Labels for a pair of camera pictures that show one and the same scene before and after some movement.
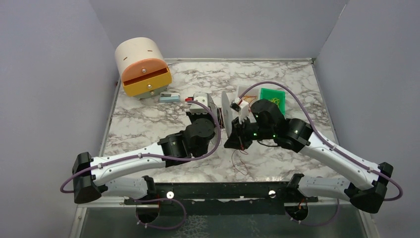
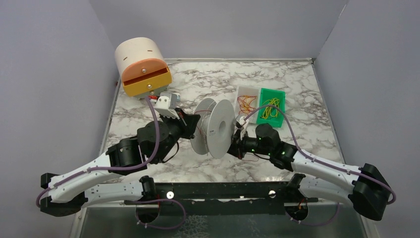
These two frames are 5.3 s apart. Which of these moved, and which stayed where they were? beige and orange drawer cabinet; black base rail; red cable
Moved: red cable
Stayed: beige and orange drawer cabinet; black base rail
